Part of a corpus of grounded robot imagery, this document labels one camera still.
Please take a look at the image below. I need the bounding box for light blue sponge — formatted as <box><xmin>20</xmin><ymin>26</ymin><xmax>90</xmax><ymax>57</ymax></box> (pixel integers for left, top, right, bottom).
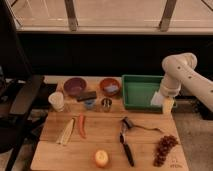
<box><xmin>104</xmin><ymin>85</ymin><xmax>119</xmax><ymax>93</ymax></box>

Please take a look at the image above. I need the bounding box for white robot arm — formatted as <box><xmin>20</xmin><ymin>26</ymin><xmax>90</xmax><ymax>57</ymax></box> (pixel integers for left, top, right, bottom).
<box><xmin>159</xmin><ymin>53</ymin><xmax>213</xmax><ymax>112</ymax></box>

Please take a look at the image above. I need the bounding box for white cloth in tray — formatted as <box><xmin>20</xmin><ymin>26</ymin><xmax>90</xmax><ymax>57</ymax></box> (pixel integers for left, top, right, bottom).
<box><xmin>150</xmin><ymin>92</ymin><xmax>164</xmax><ymax>106</ymax></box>

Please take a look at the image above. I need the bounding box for green plastic tray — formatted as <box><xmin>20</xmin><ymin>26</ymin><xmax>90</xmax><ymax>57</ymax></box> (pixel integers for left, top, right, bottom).
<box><xmin>122</xmin><ymin>75</ymin><xmax>162</xmax><ymax>111</ymax></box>

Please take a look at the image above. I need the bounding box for dark twig stem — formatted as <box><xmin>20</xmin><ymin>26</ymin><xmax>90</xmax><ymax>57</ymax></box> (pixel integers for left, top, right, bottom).
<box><xmin>134</xmin><ymin>125</ymin><xmax>164</xmax><ymax>133</ymax></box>

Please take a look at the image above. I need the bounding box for bunch of red grapes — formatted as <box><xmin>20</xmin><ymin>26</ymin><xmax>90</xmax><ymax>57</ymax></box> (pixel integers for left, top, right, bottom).
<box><xmin>153</xmin><ymin>135</ymin><xmax>178</xmax><ymax>167</ymax></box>

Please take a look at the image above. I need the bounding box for orange bowl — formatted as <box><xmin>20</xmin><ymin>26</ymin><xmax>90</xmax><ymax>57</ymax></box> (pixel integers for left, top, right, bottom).
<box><xmin>99</xmin><ymin>78</ymin><xmax>121</xmax><ymax>97</ymax></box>

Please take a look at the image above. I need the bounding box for small metal cup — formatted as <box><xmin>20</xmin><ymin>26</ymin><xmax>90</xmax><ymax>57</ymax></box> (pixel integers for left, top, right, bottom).
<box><xmin>101</xmin><ymin>98</ymin><xmax>112</xmax><ymax>112</ymax></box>

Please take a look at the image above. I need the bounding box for small blue cup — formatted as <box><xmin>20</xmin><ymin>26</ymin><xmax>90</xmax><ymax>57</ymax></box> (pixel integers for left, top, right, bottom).
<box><xmin>84</xmin><ymin>99</ymin><xmax>95</xmax><ymax>110</ymax></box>

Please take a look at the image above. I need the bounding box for black rectangular block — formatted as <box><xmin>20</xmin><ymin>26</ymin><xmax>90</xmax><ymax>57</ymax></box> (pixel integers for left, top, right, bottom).
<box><xmin>76</xmin><ymin>91</ymin><xmax>97</xmax><ymax>102</ymax></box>

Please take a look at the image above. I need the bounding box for purple bowl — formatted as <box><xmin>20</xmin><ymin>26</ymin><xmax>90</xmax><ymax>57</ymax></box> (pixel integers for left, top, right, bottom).
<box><xmin>63</xmin><ymin>77</ymin><xmax>87</xmax><ymax>97</ymax></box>

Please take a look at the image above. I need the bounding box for corn cob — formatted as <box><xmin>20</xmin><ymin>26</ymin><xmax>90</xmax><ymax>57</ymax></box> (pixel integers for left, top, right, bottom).
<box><xmin>56</xmin><ymin>118</ymin><xmax>75</xmax><ymax>145</ymax></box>

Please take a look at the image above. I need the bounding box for black office chair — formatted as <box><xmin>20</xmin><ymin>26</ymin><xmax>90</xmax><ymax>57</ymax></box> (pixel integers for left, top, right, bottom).
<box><xmin>0</xmin><ymin>0</ymin><xmax>45</xmax><ymax>171</ymax></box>

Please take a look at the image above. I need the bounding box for black handled peeler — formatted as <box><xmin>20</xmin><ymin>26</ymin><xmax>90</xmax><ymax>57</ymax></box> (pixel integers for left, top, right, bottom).
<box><xmin>119</xmin><ymin>117</ymin><xmax>135</xmax><ymax>167</ymax></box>

